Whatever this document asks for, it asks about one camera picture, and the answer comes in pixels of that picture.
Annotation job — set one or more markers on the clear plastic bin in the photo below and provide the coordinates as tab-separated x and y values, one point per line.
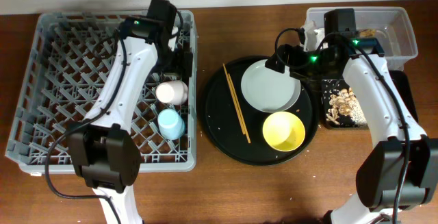
393	27

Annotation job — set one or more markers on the gold snack wrapper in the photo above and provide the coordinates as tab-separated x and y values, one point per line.
366	33

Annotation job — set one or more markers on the blue plastic cup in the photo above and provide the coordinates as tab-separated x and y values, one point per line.
171	125

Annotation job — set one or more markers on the brown food scraps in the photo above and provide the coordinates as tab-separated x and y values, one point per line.
341	104

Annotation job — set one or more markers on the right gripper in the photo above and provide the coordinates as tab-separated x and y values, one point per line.
298	52

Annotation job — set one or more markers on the pink plastic cup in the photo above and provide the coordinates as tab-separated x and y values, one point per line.
172	92

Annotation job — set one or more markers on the grey round plate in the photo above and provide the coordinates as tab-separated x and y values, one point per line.
267	90

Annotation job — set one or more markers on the black rectangular tray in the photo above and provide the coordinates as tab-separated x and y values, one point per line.
333	86

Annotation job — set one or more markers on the yellow bowl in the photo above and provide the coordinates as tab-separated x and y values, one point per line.
283	131

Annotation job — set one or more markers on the grey dishwasher rack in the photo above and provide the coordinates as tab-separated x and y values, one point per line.
63	80

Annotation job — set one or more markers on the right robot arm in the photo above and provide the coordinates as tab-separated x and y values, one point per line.
401	171

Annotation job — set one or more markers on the white rice pile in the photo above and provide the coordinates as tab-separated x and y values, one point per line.
356	114

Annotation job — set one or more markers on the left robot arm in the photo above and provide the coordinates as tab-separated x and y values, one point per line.
101	148

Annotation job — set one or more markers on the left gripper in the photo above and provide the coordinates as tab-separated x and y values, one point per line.
183	68

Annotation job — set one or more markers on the wooden chopstick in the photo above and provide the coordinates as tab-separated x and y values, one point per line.
225	72
239	110

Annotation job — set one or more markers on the white tissue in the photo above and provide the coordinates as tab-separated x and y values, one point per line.
313	36

